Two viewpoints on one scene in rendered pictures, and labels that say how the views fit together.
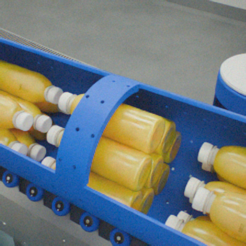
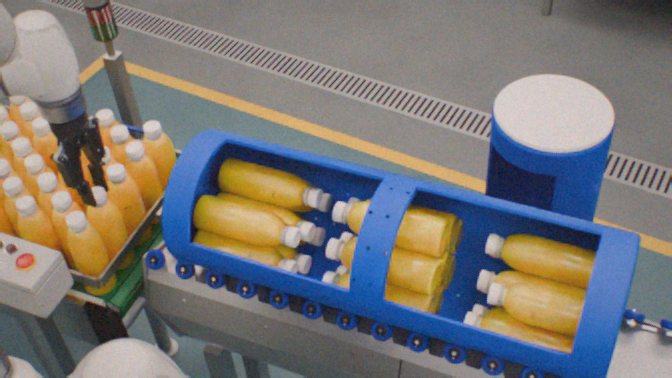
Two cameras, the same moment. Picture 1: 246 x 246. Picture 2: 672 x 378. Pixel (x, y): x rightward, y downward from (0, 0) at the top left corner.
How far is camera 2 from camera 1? 0.88 m
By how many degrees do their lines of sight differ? 10
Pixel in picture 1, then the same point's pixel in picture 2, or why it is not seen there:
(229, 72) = (505, 114)
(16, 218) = (289, 341)
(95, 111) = (383, 227)
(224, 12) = not seen: outside the picture
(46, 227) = (330, 343)
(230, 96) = (510, 148)
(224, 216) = (517, 307)
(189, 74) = (438, 38)
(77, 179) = (375, 295)
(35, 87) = (292, 192)
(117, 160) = (409, 270)
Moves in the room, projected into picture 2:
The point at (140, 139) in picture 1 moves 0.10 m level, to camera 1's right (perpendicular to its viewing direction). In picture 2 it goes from (430, 247) to (483, 236)
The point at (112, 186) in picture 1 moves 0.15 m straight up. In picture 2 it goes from (406, 294) to (406, 241)
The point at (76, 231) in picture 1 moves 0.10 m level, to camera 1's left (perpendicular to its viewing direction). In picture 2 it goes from (367, 342) to (318, 352)
